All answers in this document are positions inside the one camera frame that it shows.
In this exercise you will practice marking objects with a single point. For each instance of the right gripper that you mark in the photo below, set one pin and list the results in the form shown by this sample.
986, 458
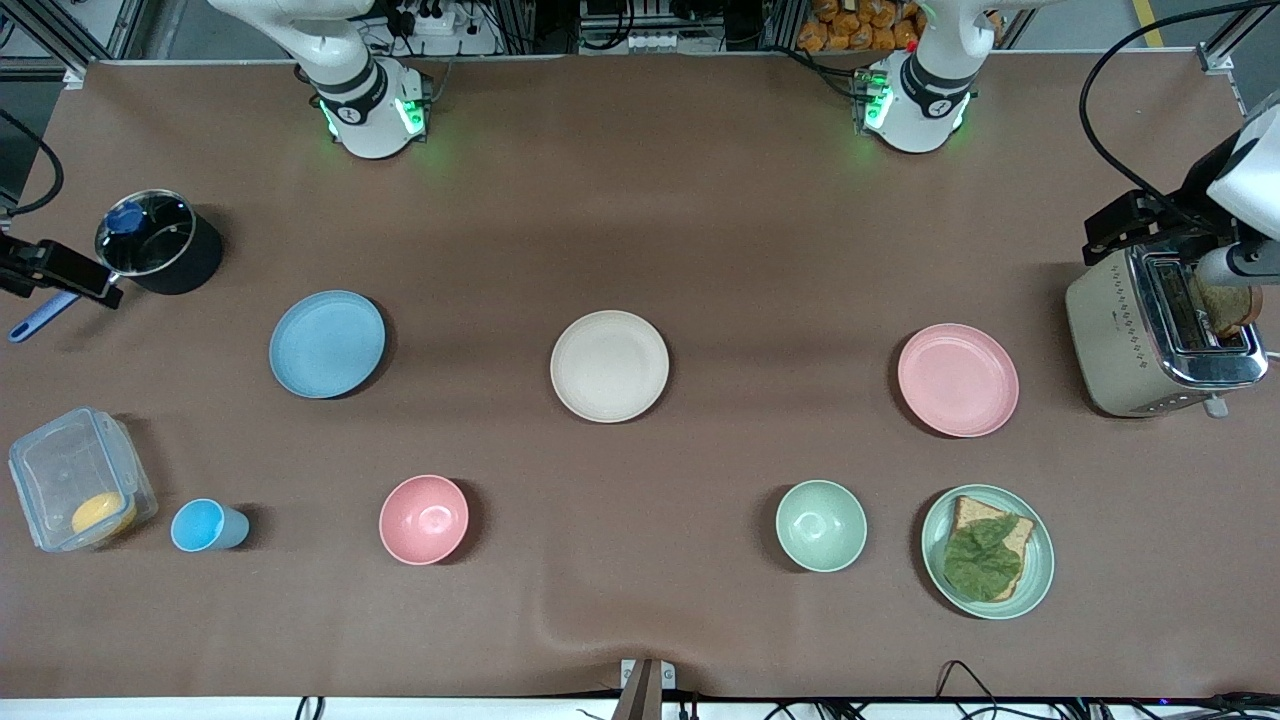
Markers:
28, 264

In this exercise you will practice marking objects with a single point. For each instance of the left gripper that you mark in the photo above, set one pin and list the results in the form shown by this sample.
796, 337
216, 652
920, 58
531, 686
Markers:
1172, 229

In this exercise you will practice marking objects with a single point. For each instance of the pink plate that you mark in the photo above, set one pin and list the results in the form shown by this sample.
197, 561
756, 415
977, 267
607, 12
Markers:
958, 380

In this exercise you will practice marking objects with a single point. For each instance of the blue plate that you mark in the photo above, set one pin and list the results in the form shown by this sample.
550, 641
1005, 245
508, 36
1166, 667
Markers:
327, 345

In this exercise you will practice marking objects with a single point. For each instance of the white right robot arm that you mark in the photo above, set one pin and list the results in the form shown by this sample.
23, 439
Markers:
365, 110

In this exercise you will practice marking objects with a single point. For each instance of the glass lid blue knob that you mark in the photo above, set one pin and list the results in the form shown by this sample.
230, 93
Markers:
150, 235

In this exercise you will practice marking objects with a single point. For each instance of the beige chrome toaster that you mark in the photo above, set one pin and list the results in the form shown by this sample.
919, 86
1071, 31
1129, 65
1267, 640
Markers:
1110, 340

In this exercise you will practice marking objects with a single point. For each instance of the dark toast slice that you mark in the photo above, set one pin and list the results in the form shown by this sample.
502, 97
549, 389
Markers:
1228, 308

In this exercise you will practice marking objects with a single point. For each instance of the clear plastic container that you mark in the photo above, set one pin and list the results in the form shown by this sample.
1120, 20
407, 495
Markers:
60, 470

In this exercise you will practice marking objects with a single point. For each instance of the orange round food piece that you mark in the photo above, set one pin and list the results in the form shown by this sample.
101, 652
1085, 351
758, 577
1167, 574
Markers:
102, 514

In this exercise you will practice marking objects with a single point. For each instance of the blue cup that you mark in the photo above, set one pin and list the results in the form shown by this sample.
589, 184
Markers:
200, 526

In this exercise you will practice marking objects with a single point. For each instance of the brown bread slice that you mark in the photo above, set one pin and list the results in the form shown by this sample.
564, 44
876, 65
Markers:
972, 510

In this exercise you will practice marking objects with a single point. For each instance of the orange snack bags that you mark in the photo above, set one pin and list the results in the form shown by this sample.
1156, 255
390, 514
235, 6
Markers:
860, 25

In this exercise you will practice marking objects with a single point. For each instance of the green plate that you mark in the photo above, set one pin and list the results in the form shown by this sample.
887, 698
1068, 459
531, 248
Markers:
1040, 570

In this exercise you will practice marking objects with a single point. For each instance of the green lettuce leaf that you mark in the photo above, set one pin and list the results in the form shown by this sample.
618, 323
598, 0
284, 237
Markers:
982, 562

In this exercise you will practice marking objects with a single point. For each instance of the pink bowl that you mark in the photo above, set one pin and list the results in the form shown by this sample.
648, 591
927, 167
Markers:
424, 519

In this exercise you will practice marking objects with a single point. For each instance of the brown table mat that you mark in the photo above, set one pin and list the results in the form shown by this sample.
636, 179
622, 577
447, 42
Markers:
700, 220

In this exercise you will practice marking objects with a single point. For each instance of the green bowl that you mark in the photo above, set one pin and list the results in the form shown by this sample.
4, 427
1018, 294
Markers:
820, 525

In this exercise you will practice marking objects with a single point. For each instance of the white power strip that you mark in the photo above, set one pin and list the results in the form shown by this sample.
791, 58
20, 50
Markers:
432, 20

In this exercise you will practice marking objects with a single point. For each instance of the white socket strip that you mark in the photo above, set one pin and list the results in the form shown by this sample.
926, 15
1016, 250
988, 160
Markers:
652, 43

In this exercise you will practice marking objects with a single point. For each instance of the beige plate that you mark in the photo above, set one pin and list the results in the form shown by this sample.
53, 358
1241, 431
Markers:
609, 366

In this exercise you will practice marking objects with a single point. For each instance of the aluminium frame profile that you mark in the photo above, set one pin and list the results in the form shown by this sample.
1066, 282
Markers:
60, 35

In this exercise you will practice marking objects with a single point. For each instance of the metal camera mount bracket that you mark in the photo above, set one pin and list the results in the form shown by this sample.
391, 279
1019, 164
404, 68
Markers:
646, 688

